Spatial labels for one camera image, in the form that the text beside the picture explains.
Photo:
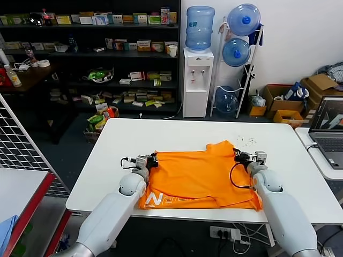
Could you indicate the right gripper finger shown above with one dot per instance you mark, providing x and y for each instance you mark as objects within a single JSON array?
[
  {"x": 238, "y": 159},
  {"x": 236, "y": 152}
]

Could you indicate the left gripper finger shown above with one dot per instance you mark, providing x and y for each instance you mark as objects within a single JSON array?
[
  {"x": 155, "y": 155},
  {"x": 156, "y": 163}
]

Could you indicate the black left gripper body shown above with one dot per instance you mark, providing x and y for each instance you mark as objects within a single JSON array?
[{"x": 150, "y": 162}]

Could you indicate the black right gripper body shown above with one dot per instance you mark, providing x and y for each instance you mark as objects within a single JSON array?
[{"x": 246, "y": 158}]

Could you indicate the orange t-shirt with white print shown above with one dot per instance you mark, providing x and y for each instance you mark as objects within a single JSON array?
[{"x": 193, "y": 179}]

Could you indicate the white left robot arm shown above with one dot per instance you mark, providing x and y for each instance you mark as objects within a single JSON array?
[{"x": 107, "y": 214}]

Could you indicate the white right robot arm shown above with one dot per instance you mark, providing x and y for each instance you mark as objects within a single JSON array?
[{"x": 284, "y": 211}]

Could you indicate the pile of grey clothes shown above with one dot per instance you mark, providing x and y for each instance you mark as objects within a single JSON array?
[{"x": 334, "y": 71}]

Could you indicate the small orange cardboard box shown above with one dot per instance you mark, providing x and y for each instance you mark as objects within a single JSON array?
[{"x": 256, "y": 110}]

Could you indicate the yellow open cardboard box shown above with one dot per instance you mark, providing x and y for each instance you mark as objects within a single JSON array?
[{"x": 279, "y": 120}]

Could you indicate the blue water jug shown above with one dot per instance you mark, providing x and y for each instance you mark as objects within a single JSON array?
[
  {"x": 225, "y": 103},
  {"x": 232, "y": 59},
  {"x": 199, "y": 28},
  {"x": 240, "y": 24}
]

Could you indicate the lime green flat box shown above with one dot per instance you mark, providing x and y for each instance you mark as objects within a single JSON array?
[{"x": 149, "y": 103}]

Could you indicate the pink white flat box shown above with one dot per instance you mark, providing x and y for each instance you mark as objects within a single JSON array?
[{"x": 138, "y": 104}]

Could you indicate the crumpled clear plastic bag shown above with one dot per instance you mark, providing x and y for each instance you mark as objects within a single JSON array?
[{"x": 258, "y": 100}]

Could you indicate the yellow brown box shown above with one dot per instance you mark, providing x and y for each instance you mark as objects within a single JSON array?
[{"x": 165, "y": 96}]

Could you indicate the large open cardboard box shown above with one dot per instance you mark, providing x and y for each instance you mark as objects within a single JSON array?
[{"x": 286, "y": 105}]

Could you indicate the white tape roll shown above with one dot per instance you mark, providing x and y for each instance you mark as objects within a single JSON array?
[
  {"x": 39, "y": 63},
  {"x": 275, "y": 98}
]

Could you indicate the cardboard box of snacks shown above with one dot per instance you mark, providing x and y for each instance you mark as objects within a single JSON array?
[{"x": 95, "y": 120}]

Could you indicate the white water dispenser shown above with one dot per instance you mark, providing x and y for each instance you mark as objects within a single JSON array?
[{"x": 196, "y": 95}]

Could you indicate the small green box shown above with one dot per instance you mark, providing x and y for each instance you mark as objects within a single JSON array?
[{"x": 157, "y": 82}]

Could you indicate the white power strip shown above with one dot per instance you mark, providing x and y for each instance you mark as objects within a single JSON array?
[{"x": 222, "y": 233}]

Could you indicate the black bag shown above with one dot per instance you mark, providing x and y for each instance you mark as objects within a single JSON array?
[{"x": 250, "y": 76}]

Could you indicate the light green medicine box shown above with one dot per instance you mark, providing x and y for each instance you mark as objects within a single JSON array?
[
  {"x": 165, "y": 76},
  {"x": 152, "y": 75}
]

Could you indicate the white box with red stripe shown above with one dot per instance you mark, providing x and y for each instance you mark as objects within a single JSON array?
[{"x": 137, "y": 76}]

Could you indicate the grey laptop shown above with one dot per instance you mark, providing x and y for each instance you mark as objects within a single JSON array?
[{"x": 330, "y": 144}]

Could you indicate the white metal jug rack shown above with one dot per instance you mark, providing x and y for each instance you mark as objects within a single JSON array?
[{"x": 217, "y": 69}]

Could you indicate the white cream box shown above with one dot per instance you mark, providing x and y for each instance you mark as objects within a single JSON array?
[{"x": 87, "y": 99}]

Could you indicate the bowl with green bag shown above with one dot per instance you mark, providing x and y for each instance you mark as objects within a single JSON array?
[{"x": 97, "y": 74}]

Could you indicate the black shelf unit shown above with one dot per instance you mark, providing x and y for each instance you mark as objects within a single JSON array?
[{"x": 125, "y": 54}]

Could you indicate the white paper cup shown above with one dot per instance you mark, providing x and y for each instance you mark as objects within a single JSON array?
[{"x": 172, "y": 51}]

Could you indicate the brown cardboard box with flaps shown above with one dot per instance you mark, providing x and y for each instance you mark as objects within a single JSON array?
[{"x": 319, "y": 82}]

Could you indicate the white red green box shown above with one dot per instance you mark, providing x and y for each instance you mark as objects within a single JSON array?
[{"x": 157, "y": 47}]

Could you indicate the orange white medicine box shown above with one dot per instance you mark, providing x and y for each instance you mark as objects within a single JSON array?
[{"x": 119, "y": 45}]

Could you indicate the blue white plastic package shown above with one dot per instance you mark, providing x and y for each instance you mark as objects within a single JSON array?
[{"x": 64, "y": 239}]

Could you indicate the pale pink cloth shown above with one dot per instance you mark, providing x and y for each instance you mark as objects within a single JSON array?
[{"x": 226, "y": 35}]

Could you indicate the small flat white box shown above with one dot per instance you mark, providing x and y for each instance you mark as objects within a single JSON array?
[{"x": 98, "y": 49}]

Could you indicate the red white medicine box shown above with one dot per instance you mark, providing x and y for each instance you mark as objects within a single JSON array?
[{"x": 109, "y": 44}]

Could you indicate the red framed white cart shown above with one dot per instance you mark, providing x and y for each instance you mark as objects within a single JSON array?
[{"x": 16, "y": 187}]

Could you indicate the dark blue bottle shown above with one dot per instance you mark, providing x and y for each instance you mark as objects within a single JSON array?
[{"x": 73, "y": 44}]

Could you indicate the small yellow box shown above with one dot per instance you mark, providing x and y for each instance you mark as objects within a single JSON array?
[{"x": 173, "y": 17}]

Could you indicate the tall pink box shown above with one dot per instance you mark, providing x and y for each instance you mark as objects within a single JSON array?
[{"x": 165, "y": 16}]

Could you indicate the flat yellow medicine box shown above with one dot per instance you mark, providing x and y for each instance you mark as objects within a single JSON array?
[{"x": 127, "y": 18}]

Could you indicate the open white box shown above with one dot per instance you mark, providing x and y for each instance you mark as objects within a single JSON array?
[{"x": 61, "y": 47}]

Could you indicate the dark wooden table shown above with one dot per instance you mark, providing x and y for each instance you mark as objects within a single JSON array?
[{"x": 34, "y": 76}]

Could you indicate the blue white medicine box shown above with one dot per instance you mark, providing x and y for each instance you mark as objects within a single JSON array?
[{"x": 101, "y": 19}]

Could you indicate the plain white medicine box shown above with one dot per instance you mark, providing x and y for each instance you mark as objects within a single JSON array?
[{"x": 86, "y": 20}]

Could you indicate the beige medicine box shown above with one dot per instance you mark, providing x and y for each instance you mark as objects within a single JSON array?
[
  {"x": 37, "y": 46},
  {"x": 49, "y": 45},
  {"x": 14, "y": 45}
]

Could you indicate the orange juice bottle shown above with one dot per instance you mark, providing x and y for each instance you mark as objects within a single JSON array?
[{"x": 15, "y": 78}]

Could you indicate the light blue cloth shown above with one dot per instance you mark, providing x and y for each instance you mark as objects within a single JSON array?
[{"x": 6, "y": 229}]

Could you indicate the pink patterned bottle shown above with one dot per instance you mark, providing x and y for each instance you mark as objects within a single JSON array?
[{"x": 30, "y": 53}]

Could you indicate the yellow white medicine box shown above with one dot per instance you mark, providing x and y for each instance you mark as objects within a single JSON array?
[{"x": 64, "y": 19}]

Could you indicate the red package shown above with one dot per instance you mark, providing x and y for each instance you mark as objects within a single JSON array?
[{"x": 3, "y": 77}]

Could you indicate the cola bottle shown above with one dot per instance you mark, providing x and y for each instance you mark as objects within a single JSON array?
[{"x": 48, "y": 19}]

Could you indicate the shiny black bowl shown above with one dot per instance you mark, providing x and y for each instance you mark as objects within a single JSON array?
[{"x": 36, "y": 19}]

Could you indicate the white tube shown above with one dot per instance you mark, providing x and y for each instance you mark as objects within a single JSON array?
[{"x": 3, "y": 56}]

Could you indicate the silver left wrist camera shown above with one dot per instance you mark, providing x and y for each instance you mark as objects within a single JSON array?
[{"x": 140, "y": 161}]

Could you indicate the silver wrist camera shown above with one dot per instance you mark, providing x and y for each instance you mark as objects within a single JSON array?
[
  {"x": 260, "y": 157},
  {"x": 140, "y": 161}
]

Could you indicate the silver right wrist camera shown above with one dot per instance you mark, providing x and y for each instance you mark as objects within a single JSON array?
[{"x": 260, "y": 157}]

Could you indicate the white wall charger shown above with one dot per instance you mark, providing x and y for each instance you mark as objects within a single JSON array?
[{"x": 235, "y": 235}]

